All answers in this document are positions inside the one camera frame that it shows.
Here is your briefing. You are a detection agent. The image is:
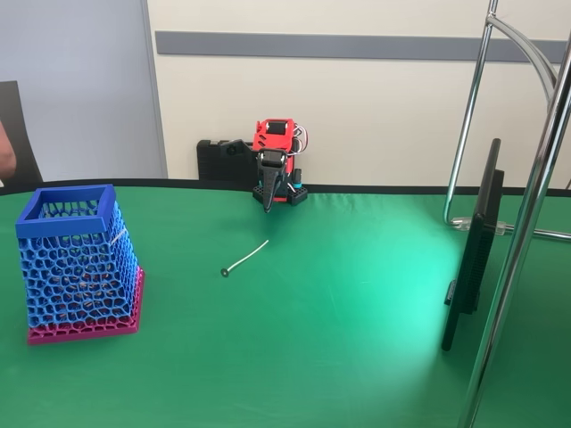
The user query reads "person's bare forearm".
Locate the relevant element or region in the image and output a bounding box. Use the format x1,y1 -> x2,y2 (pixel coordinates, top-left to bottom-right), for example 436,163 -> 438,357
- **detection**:
0,118 -> 19,180

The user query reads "blue mesh basket magenta base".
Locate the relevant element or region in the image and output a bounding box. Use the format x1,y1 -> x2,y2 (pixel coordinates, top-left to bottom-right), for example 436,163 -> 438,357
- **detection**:
14,184 -> 146,347

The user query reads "green cloth with black trim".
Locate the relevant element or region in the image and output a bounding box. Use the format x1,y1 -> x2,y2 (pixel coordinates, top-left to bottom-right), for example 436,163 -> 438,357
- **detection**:
0,177 -> 571,428

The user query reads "clear plastic clip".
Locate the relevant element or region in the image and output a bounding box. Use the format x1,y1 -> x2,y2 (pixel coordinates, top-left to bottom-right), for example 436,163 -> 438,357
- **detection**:
450,215 -> 515,236

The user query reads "white LED light panel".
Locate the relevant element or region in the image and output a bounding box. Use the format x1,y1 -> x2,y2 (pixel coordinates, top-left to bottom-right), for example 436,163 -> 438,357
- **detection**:
441,137 -> 507,353

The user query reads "chrome tube stand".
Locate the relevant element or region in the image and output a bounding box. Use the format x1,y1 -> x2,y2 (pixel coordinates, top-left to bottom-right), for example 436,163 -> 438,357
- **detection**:
442,0 -> 571,428

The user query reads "black chair back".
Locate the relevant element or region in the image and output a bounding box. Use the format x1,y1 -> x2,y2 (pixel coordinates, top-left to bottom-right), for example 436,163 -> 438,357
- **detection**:
0,80 -> 45,198

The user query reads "black perforated arm base plate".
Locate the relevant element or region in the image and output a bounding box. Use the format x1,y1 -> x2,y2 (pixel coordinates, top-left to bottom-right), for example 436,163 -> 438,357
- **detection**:
252,183 -> 310,208

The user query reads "red white base servo wire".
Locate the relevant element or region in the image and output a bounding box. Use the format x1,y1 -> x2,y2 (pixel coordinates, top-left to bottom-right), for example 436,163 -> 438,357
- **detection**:
291,124 -> 314,157

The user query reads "grey wall rail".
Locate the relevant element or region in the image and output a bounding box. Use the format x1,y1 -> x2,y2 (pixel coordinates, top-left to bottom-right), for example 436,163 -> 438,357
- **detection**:
154,29 -> 571,64

